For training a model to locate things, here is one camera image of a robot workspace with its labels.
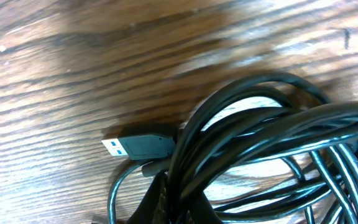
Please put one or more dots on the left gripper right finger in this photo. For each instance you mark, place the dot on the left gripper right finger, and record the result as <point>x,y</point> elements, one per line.
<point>201,212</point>

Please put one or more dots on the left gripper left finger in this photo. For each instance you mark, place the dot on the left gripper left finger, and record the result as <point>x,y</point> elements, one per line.
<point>145,211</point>

